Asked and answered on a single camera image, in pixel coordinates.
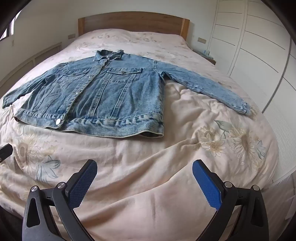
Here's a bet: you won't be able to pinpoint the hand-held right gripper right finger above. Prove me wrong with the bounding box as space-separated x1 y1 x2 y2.
192 159 270 241

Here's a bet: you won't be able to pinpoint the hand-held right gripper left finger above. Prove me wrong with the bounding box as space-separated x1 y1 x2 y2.
22 159 98 241

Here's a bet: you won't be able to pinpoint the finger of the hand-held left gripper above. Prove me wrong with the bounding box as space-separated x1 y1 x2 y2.
0 144 13 162

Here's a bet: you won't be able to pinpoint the blue denim jacket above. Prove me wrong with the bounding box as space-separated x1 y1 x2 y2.
2 49 252 139

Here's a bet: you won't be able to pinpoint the window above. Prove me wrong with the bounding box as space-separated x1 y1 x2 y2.
0 19 18 41

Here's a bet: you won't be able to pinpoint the wooden nightstand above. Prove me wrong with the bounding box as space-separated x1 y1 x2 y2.
193 50 216 65

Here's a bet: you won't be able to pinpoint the white wardrobe doors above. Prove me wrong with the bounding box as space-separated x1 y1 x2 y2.
208 0 296 181

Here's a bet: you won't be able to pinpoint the wooden headboard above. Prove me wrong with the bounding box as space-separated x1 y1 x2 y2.
78 11 190 40

